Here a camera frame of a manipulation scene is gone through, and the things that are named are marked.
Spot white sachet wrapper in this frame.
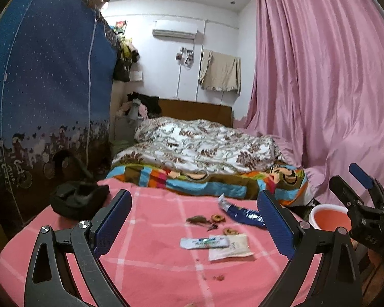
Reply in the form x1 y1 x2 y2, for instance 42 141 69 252
180 235 230 250

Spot white air conditioner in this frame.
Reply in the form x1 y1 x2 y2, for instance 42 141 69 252
152 28 198 40

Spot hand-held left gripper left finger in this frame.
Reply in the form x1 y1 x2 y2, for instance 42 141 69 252
24 189 133 307

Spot wooden headboard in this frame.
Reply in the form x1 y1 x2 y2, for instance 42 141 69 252
157 98 233 127

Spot white packet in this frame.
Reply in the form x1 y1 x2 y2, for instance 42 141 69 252
209 233 254 261

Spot colourful cartoon blanket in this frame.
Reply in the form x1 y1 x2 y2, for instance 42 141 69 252
106 163 309 207

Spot orange bucket with white rim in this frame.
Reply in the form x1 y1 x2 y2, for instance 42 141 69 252
308 205 354 231

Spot hanging clothes bundle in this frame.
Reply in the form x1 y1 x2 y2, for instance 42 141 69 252
120 37 141 63

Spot black bag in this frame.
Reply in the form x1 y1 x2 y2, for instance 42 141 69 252
49 150 111 221

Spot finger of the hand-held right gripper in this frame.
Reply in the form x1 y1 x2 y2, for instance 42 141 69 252
328 175 365 213
348 163 384 212

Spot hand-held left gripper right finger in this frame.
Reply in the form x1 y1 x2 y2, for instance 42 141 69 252
257 189 363 307

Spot beige hanging towel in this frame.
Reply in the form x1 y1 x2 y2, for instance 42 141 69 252
199 49 242 94

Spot pile of clothes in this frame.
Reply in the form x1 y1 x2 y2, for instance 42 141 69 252
117 91 162 124

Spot pale nightstand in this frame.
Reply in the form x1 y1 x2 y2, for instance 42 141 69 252
113 115 138 143

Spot floral quilt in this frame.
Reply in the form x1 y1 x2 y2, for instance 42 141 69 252
111 117 284 175

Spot pink plaid blanket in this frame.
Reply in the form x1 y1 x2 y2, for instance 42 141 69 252
0 177 356 307

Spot blue dotted fabric wardrobe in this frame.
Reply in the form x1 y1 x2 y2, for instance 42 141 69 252
0 0 119 227

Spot pink curtain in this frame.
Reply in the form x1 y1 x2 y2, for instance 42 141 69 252
233 0 384 208

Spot dark hanging bag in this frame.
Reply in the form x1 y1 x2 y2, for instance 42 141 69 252
113 58 132 82

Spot blue foil wrapper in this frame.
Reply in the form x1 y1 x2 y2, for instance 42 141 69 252
227 204 267 230

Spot small wall pictures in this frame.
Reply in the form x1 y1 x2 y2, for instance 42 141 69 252
175 46 194 68

